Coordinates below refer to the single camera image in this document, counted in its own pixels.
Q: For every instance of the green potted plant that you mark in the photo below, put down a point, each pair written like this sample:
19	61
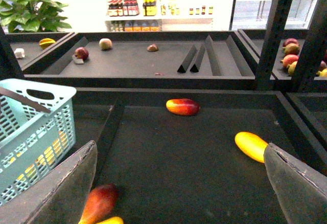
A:
31	16

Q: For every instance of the red mango far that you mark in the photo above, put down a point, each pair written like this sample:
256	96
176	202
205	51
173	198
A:
183	107

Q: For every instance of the yellow mango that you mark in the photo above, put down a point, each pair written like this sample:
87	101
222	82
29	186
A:
112	220
251	145

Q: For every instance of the black triangular divider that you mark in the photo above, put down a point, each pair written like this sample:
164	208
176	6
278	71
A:
198	60
187	60

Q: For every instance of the brown basket handle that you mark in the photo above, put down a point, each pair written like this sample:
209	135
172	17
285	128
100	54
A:
23	100

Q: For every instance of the brown fruit on tray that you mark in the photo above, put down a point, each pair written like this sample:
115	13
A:
152	48

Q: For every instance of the white small object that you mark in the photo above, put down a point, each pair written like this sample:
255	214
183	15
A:
19	53

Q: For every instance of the black triangular divider left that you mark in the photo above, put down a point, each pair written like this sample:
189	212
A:
187	60

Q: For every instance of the dark red apple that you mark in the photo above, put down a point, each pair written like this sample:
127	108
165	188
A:
81	53

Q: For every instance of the white shelf with bottles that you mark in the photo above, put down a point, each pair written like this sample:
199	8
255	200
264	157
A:
158	15

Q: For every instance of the black triangular divider right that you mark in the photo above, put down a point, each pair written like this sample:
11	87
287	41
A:
198	60

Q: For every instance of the yellow starfruit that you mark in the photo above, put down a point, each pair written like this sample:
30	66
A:
46	42

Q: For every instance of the light blue plastic basket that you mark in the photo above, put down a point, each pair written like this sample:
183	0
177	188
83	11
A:
32	141

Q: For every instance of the black upright post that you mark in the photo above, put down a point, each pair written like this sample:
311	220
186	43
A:
277	19

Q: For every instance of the red orange mango near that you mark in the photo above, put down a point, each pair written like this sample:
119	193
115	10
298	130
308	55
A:
101	201

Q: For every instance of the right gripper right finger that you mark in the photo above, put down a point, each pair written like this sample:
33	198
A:
300	189

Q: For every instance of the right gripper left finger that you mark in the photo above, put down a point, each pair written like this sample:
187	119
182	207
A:
60	196

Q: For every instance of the green brown round fruit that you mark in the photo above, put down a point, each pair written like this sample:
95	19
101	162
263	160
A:
105	44

